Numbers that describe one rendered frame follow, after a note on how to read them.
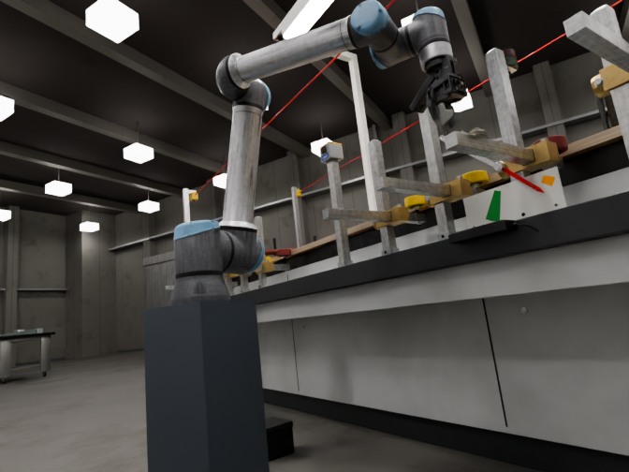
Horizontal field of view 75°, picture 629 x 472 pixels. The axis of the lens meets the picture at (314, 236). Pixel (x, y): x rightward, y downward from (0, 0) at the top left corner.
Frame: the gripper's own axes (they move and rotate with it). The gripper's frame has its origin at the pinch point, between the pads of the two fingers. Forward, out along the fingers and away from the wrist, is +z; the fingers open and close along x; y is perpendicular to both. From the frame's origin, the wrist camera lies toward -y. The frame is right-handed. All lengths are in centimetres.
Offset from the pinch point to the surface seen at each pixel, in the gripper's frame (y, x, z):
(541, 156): 21.2, 5.3, 14.9
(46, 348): -827, -86, 43
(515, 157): 19.1, -2.4, 15.2
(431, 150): -9.8, 6.1, -0.1
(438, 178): -9.4, 6.1, 9.2
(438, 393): -43, 28, 78
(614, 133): 30.5, 24.4, 10.1
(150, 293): -697, 66, -30
